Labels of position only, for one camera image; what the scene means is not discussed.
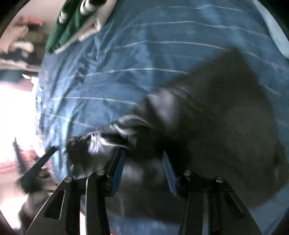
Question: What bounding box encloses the black leather jacket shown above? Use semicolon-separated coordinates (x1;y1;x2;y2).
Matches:
66;49;288;223

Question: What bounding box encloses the clothes rack with hanging clothes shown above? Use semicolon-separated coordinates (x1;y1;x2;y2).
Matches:
1;15;48;83

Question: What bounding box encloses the folded green striped garment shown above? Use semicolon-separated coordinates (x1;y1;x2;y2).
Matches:
44;0;114;54

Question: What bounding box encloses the blue striped duvet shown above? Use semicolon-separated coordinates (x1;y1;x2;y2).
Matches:
35;0;289;235

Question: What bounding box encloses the light blue folded comforter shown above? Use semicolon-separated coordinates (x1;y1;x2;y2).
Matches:
253;1;288;59

